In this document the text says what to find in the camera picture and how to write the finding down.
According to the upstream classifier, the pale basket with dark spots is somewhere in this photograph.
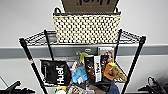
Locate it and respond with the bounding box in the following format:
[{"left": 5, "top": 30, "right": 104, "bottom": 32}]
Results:
[{"left": 51, "top": 6, "right": 123, "bottom": 45}]

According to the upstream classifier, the yellow slim pack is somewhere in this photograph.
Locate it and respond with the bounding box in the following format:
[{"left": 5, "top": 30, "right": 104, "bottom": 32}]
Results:
[{"left": 78, "top": 52, "right": 90, "bottom": 68}]

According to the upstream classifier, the white printed pack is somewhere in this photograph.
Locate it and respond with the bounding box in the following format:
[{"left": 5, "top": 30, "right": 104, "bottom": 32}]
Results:
[{"left": 67, "top": 84, "right": 83, "bottom": 94}]

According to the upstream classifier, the black Huel bag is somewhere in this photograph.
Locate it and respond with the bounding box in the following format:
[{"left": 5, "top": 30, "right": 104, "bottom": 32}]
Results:
[{"left": 39, "top": 58, "right": 73, "bottom": 87}]

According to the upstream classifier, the long grey wall band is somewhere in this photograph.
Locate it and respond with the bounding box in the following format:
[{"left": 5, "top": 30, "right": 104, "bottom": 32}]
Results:
[{"left": 0, "top": 44, "right": 168, "bottom": 60}]

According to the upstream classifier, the blue and white bag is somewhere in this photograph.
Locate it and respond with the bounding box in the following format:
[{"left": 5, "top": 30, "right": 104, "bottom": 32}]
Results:
[{"left": 107, "top": 81, "right": 121, "bottom": 94}]

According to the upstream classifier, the large brown cardboard box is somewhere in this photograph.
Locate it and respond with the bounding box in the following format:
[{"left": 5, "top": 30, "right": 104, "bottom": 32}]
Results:
[{"left": 60, "top": 0, "right": 120, "bottom": 15}]

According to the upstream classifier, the brown plush toy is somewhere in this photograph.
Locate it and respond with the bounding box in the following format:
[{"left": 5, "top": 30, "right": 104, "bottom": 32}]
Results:
[{"left": 111, "top": 64, "right": 129, "bottom": 83}]

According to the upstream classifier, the black wire shelf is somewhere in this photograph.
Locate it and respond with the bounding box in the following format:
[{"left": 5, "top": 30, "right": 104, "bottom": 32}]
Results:
[{"left": 18, "top": 28, "right": 148, "bottom": 94}]

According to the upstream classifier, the box with photo print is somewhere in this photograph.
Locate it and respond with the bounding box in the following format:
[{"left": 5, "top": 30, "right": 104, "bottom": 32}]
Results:
[{"left": 97, "top": 46, "right": 116, "bottom": 64}]

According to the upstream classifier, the white wall socket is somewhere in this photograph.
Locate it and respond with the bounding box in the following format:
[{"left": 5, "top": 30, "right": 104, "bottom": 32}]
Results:
[{"left": 83, "top": 48, "right": 92, "bottom": 54}]

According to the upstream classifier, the black tall box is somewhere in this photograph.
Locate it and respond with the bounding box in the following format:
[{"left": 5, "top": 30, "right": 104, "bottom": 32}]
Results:
[{"left": 83, "top": 55, "right": 96, "bottom": 84}]

